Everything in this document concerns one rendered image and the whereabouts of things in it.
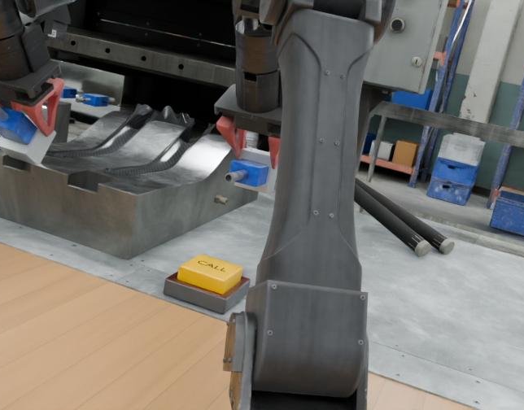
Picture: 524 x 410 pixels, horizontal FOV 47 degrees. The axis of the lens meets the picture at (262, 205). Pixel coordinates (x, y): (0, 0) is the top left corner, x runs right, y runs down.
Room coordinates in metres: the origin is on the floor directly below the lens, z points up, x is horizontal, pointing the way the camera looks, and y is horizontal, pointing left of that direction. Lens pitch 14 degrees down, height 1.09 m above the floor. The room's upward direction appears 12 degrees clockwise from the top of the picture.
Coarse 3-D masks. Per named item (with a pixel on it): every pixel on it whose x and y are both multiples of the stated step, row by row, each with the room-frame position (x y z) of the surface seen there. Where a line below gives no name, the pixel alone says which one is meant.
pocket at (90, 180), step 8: (72, 176) 0.78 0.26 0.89; (80, 176) 0.80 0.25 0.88; (88, 176) 0.81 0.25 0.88; (96, 176) 0.81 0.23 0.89; (104, 176) 0.80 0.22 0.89; (72, 184) 0.78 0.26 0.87; (80, 184) 0.80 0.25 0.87; (88, 184) 0.81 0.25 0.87; (96, 184) 0.81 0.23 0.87; (96, 192) 0.80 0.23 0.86
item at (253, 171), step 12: (240, 156) 0.84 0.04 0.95; (252, 156) 0.83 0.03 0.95; (264, 156) 0.83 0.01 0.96; (240, 168) 0.79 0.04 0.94; (252, 168) 0.79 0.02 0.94; (264, 168) 0.81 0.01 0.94; (276, 168) 0.85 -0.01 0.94; (228, 180) 0.75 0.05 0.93; (240, 180) 0.79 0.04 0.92; (252, 180) 0.79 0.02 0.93; (264, 180) 0.82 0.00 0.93; (264, 192) 0.82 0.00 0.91
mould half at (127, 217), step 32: (96, 128) 1.06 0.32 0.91; (160, 128) 1.07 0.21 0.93; (0, 160) 0.80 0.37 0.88; (64, 160) 0.84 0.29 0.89; (96, 160) 0.90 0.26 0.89; (128, 160) 0.96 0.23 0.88; (192, 160) 0.98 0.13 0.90; (224, 160) 1.00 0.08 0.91; (0, 192) 0.80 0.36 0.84; (32, 192) 0.78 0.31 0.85; (64, 192) 0.77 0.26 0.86; (128, 192) 0.74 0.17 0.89; (160, 192) 0.79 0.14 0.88; (192, 192) 0.89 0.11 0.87; (224, 192) 1.02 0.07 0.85; (256, 192) 1.20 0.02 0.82; (32, 224) 0.78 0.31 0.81; (64, 224) 0.77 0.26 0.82; (96, 224) 0.75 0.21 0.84; (128, 224) 0.74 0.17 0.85; (160, 224) 0.81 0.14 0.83; (192, 224) 0.92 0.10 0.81; (128, 256) 0.74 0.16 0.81
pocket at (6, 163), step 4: (4, 156) 0.80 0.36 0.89; (8, 156) 0.81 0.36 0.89; (4, 160) 0.80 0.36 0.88; (8, 160) 0.81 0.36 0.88; (12, 160) 0.82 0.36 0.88; (16, 160) 0.83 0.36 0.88; (20, 160) 0.84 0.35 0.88; (44, 160) 0.83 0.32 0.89; (48, 160) 0.83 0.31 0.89; (52, 160) 0.83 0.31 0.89; (4, 164) 0.80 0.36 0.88; (8, 164) 0.81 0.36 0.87; (12, 164) 0.82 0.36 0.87; (16, 164) 0.83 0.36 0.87; (20, 164) 0.84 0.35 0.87; (24, 164) 0.84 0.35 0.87; (28, 164) 0.84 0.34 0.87; (12, 168) 0.79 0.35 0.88; (16, 168) 0.80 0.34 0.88; (20, 168) 0.84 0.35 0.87; (24, 168) 0.84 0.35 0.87; (28, 168) 0.84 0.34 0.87; (28, 172) 0.79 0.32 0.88
